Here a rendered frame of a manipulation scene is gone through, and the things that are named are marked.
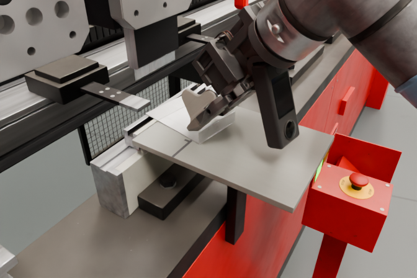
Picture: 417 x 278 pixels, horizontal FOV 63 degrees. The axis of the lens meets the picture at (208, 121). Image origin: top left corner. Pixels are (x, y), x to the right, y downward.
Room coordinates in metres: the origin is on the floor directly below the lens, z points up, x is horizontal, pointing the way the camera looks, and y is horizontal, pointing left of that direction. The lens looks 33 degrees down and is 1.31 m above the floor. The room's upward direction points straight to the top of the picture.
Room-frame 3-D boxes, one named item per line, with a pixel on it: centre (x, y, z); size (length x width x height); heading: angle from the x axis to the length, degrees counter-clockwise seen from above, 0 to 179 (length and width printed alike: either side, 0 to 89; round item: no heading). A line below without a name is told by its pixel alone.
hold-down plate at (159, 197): (0.52, 0.02, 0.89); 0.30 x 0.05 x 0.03; 148
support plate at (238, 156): (0.44, -0.04, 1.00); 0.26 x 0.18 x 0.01; 58
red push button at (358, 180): (0.56, -0.33, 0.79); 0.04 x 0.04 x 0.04
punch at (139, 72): (0.52, 0.09, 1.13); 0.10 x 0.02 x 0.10; 148
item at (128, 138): (0.54, 0.07, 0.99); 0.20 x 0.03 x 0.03; 148
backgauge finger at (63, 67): (0.60, 0.23, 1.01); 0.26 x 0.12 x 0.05; 58
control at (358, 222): (0.60, -0.34, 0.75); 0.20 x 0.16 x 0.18; 149
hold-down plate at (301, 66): (1.00, -0.29, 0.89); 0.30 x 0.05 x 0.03; 148
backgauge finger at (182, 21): (0.90, 0.04, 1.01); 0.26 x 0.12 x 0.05; 58
